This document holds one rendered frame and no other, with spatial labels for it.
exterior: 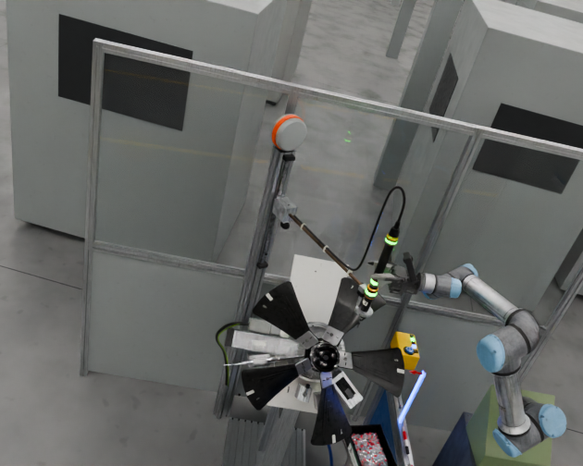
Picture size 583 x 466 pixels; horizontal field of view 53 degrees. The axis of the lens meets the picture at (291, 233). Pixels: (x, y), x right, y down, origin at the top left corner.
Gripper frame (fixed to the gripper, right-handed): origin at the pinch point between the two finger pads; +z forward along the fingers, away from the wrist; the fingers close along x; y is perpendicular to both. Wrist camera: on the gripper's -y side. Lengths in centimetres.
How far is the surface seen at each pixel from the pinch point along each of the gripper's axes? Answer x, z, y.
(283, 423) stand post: 8, 12, 105
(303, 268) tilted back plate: 40, 19, 34
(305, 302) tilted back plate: 30, 15, 46
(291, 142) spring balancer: 56, 36, -19
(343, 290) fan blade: 21.6, 1.7, 29.2
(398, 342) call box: 29, -34, 60
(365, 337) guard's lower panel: 70, -32, 96
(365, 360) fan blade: 0.7, -11.2, 47.5
